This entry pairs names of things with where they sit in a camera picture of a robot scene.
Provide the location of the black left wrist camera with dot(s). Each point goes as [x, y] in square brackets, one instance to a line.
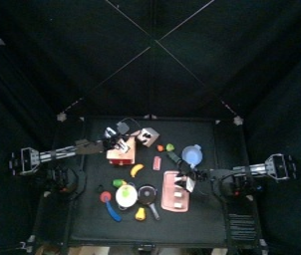
[122, 127]

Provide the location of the pink plastic tray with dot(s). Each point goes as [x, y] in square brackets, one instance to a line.
[166, 186]

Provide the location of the pale cube with holes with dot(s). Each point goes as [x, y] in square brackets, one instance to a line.
[150, 137]

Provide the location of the green yellow toy pepper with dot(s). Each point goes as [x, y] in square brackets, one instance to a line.
[118, 183]

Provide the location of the pink toy sausage bar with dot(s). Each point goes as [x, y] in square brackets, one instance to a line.
[157, 163]

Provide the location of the small green toy food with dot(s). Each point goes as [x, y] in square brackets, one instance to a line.
[170, 147]

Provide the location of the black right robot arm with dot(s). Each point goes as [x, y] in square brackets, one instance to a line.
[251, 169]

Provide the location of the blue toy bowl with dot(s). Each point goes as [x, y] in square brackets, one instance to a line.
[192, 154]

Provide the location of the wooden knife holder box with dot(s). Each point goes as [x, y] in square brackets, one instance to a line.
[122, 157]

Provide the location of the white toy carton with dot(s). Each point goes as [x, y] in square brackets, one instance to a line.
[191, 186]

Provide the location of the black table-level camera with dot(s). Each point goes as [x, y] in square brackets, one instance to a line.
[145, 247]

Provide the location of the small orange toy food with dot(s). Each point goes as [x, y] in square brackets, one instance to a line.
[160, 148]

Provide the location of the dark green toy cucumber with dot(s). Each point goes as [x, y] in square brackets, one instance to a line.
[174, 157]

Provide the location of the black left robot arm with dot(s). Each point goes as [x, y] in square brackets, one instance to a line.
[59, 153]

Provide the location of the black toy pan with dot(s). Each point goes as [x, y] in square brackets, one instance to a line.
[148, 194]

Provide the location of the white printed toy block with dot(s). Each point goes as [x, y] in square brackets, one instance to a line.
[174, 195]
[178, 205]
[178, 179]

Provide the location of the yellow toy banana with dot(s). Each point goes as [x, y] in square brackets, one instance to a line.
[136, 171]

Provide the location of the black panel with white text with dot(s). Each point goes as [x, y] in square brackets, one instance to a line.
[241, 225]

